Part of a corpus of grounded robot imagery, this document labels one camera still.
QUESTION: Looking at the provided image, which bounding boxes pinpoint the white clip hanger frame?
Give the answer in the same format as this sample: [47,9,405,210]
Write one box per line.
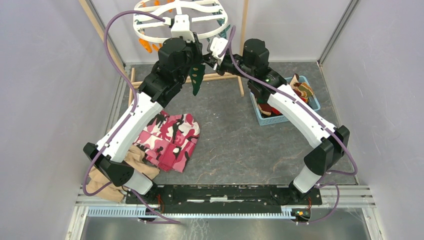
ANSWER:
[132,0,229,43]

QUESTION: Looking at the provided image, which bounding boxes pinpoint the green sock with yellow cuff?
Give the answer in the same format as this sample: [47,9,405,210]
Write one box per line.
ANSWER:
[189,63,206,96]

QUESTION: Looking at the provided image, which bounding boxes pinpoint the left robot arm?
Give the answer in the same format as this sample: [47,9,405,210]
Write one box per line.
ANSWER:
[82,33,203,204]

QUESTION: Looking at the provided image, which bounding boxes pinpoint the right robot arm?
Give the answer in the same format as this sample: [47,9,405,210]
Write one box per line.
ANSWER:
[207,37,350,204]

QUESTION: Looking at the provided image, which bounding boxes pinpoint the wooden hanger stand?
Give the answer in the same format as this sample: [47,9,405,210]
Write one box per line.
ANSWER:
[79,0,249,97]

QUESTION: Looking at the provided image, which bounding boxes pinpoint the brown tan socks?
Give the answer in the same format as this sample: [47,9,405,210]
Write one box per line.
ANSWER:
[289,73,314,103]

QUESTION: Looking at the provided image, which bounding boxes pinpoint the teal clothespin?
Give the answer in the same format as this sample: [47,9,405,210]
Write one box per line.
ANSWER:
[218,24,231,39]

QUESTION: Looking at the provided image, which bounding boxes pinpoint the orange clothespin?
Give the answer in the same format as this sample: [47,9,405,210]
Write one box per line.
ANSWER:
[151,43,160,52]
[138,38,153,54]

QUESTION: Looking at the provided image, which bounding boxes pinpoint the red white patterned sock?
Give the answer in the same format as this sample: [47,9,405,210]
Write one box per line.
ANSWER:
[257,103,282,118]

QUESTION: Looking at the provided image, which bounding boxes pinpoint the light blue plastic basket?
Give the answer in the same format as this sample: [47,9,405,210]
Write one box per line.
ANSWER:
[248,74,326,128]

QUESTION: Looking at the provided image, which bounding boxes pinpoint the pink camouflage cloth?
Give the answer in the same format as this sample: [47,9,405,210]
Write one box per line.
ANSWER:
[133,110,200,173]

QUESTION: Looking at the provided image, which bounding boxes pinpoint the beige cloth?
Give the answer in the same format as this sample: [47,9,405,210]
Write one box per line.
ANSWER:
[86,145,160,203]

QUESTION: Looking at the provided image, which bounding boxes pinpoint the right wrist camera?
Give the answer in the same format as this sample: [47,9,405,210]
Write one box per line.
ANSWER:
[208,37,229,62]

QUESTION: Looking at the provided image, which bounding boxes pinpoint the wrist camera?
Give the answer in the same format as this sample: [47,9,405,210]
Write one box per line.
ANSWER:
[208,37,229,62]
[170,14,194,43]

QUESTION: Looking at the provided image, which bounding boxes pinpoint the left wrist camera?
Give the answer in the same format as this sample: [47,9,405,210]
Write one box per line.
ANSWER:
[170,14,194,43]

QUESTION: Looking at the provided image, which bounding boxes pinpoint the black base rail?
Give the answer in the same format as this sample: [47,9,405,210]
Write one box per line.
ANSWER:
[125,184,323,215]

